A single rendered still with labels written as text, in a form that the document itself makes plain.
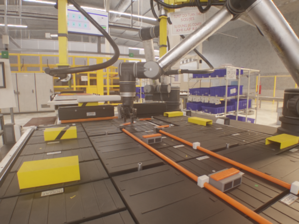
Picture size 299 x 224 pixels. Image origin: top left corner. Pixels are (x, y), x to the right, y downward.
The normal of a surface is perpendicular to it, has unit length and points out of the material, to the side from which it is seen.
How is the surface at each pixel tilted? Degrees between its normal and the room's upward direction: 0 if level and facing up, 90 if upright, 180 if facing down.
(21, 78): 90
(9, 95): 90
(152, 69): 90
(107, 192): 0
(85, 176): 0
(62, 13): 90
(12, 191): 0
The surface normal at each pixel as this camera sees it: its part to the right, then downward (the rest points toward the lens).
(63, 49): 0.22, 0.14
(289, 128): -0.92, 0.06
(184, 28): -0.23, 0.14
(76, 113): 0.45, 0.13
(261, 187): 0.00, -0.99
